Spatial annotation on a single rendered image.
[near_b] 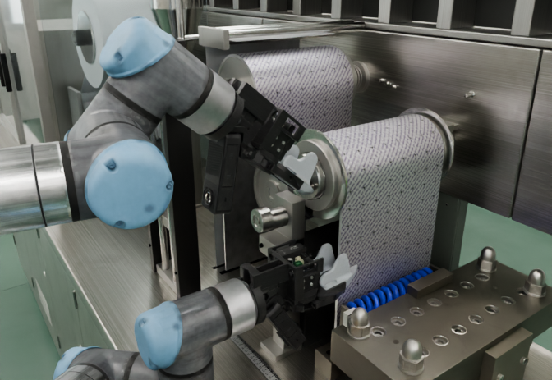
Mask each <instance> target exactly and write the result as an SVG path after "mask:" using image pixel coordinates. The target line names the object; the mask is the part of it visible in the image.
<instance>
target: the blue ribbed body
mask: <svg viewBox="0 0 552 380"><path fill-rule="evenodd" d="M433 272H435V270H431V269H430V268H428V267H424V268H423V269H420V270H417V271H416V272H413V273H411V275H406V276H405V277H402V278H400V279H399V280H398V281H394V282H393V284H392V283H389V284H388V285H387V286H382V287H381V288H380V290H379V289H376V290H375V291H374V292H370V293H368V294H367V295H363V296H362V297H361V298H360V299H358V298H357V299H355V300H354V301H353V302H351V301H350V302H348V303H347V307H348V308H349V309H352V308H358V307H362V308H364V309H365V310H366V311H367V313H368V312H370V311H371V310H373V309H376V308H378V307H380V306H381V305H383V304H386V303H388V302H389V301H391V300H394V299H396V298H398V297H399V296H401V295H405V294H406V293H407V285H408V284H409V283H412V282H414V281H416V280H418V279H420V278H422V277H424V276H427V275H429V274H431V273H433Z"/></svg>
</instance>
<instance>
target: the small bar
mask: <svg viewBox="0 0 552 380"><path fill-rule="evenodd" d="M452 281H453V273H452V272H450V271H448V270H446V269H445V268H441V269H439V270H437V271H435V272H433V273H431V274H429V275H427V276H424V277H422V278H420V279H418V280H416V281H414V282H412V283H409V284H408V285H407V293H408V294H409V295H411V296H413V297H414V298H416V299H420V298H421V297H423V296H425V295H427V294H429V293H431V292H432V291H435V290H437V289H439V288H440V287H442V286H445V285H447V284H449V283H450V282H452Z"/></svg>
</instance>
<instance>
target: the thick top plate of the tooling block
mask: <svg viewBox="0 0 552 380"><path fill-rule="evenodd" d="M477 260H478V259H476V260H474V261H472V262H470V263H467V264H465V265H463V266H461V267H460V268H457V269H455V270H453V271H452V273H453V281H452V282H450V283H449V284H447V285H445V286H442V287H440V288H439V289H437V290H435V291H432V292H431V293H429V294H427V295H425V296H423V297H421V298H420V299H416V298H414V297H413V296H411V295H409V294H408V293H407V294H405V295H401V296H399V297H398V298H396V299H394V300H391V301H389V302H388V303H386V304H383V305H381V306H380V307H378V308H376V309H373V310H371V311H370V312H368V315H369V322H370V337H369V338H368V339H366V340H364V341H357V340H354V339H352V338H351V337H350V336H349V335H348V334H347V327H345V326H344V325H341V326H339V327H336V328H335V329H332V334H331V351H330V360H331V361H332V362H333V363H334V364H336V365H337V366H338V367H339V368H340V369H341V370H342V371H343V372H344V373H345V374H346V375H347V376H348V377H350V378H351V379H352V380H476V379H477V378H478V377H480V375H481V366H482V362H483V358H484V353H485V351H486V350H488V349H489V348H490V347H491V346H493V345H495V344H496V343H498V342H500V341H502V340H503V339H504V338H505V337H507V336H509V335H510V334H512V333H513V332H515V331H517V330H518V329H519V328H520V327H523V328H525V329H526V330H528V331H529V332H532V333H533V336H532V339H531V340H533V339H535V338H536V337H538V336H539V335H540V334H541V333H543V332H545V331H546V330H547V329H549V328H550V327H552V287H551V286H548V285H547V287H546V290H545V292H546V295H545V296H544V297H541V298H537V297H533V296H530V295H528V294H526V293H525V292H524V291H523V289H522V288H523V287H524V286H525V281H526V279H527V278H528V277H529V276H528V275H526V274H524V273H522V272H519V271H517V270H515V269H513V268H511V267H509V266H507V265H505V264H502V263H500V262H498V261H497V264H496V268H497V269H496V272H492V273H488V272H482V271H480V270H479V269H477V268H476V264H477ZM408 339H416V340H418V341H419V342H420V343H421V346H422V355H423V357H424V371H423V372H422V373H421V374H419V375H416V376H412V375H407V374H405V373H403V372H402V371H401V370H400V369H399V368H398V360H399V353H400V350H402V349H403V345H404V343H405V341H407V340H408Z"/></svg>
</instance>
